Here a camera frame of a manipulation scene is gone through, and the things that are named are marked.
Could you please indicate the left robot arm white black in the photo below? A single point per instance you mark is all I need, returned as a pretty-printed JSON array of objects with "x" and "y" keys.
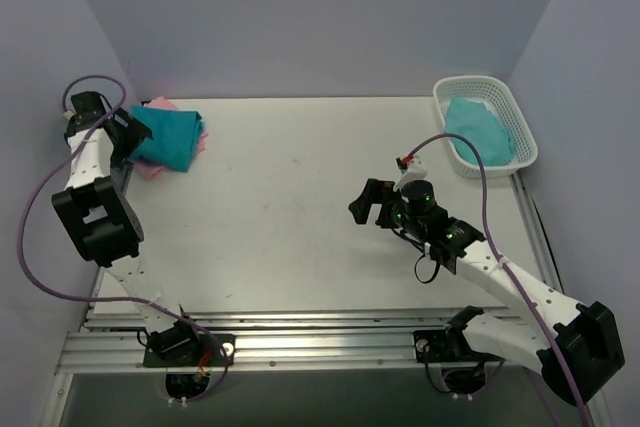
[{"x": 104, "y": 227}]

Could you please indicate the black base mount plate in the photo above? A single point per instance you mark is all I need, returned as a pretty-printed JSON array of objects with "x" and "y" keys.
[
  {"x": 201, "y": 351},
  {"x": 441, "y": 346}
]

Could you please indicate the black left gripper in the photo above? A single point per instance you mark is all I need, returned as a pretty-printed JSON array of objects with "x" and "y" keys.
[{"x": 130, "y": 132}]

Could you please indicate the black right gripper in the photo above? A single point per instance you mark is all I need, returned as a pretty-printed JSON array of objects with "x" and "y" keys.
[{"x": 382, "y": 205}]

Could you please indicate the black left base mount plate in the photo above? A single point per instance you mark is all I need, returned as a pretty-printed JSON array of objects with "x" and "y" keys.
[{"x": 201, "y": 351}]

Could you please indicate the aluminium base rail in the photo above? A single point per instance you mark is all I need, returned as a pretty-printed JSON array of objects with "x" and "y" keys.
[{"x": 268, "y": 341}]

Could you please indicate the teal t shirt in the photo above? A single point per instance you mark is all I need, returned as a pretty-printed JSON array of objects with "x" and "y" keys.
[{"x": 175, "y": 135}]

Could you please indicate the light green t shirt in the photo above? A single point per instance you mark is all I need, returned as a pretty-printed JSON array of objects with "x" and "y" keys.
[{"x": 475, "y": 122}]

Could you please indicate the white plastic basket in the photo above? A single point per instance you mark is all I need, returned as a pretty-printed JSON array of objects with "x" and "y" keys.
[{"x": 501, "y": 102}]

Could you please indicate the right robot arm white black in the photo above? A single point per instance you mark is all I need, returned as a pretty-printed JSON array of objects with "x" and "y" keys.
[{"x": 574, "y": 347}]

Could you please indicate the folded pink t shirt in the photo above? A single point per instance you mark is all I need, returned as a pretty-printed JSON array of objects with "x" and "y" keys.
[{"x": 151, "y": 170}]

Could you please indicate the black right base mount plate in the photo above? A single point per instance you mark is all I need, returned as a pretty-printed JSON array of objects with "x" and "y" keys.
[{"x": 441, "y": 346}]

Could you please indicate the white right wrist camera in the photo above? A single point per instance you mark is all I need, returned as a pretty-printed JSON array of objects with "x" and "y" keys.
[{"x": 411, "y": 169}]

